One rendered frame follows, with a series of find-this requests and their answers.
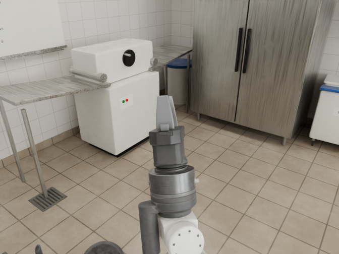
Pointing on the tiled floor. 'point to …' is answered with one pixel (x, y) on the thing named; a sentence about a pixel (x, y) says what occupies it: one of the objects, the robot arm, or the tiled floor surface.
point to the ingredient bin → (327, 112)
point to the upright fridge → (258, 61)
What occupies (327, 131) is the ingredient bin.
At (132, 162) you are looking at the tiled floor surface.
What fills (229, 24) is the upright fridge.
